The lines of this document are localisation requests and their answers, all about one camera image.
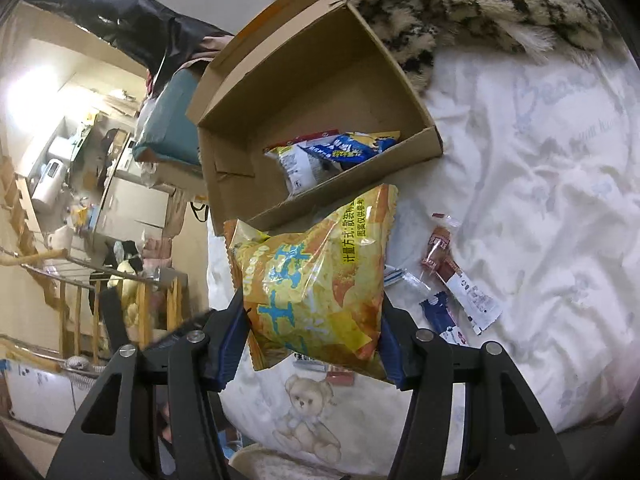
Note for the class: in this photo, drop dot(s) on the clear striped wrapper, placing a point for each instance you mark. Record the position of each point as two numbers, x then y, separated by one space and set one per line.
400 276

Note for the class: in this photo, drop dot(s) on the yellow chip bag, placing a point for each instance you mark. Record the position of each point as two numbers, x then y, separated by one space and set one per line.
310 285

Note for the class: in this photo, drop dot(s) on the yellow plush toy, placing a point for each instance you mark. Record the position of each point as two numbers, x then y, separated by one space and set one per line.
127 290

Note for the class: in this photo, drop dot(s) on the white snack packet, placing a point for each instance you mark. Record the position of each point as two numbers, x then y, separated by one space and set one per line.
300 170

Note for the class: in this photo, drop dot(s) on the white cabinet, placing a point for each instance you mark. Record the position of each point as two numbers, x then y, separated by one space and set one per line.
135 205

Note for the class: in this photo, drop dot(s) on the fuzzy beige black blanket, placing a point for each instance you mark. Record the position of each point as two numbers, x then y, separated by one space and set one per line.
450 0

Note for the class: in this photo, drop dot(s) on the white countertop appliance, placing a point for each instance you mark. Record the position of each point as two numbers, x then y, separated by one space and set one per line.
47 185

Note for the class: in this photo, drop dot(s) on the wooden chair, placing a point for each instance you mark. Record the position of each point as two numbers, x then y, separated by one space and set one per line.
37 257

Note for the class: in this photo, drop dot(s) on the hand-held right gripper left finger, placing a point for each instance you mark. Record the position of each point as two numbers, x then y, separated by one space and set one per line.
230 352

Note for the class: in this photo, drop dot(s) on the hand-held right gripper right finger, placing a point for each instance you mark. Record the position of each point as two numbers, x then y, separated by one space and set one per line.
392 357

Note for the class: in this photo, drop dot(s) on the cardboard box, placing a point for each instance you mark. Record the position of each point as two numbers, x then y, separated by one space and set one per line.
300 85

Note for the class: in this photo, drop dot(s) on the dark red flat packet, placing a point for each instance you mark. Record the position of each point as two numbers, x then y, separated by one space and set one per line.
340 376

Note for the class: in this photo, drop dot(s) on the brown snack stick packet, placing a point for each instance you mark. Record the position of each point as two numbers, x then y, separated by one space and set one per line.
437 250

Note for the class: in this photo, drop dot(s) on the black plastic bag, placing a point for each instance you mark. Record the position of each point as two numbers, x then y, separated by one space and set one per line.
125 20

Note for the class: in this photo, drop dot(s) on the small white red packet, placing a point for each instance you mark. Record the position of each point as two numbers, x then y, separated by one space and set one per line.
472 297

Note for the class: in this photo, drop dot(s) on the small blue packet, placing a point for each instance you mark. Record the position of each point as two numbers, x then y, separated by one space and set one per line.
440 315

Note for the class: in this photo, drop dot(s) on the blue snack packet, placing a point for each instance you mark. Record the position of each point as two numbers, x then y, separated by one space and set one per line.
345 150

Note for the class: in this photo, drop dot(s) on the white printed duvet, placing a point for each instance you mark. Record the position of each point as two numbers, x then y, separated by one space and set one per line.
525 185

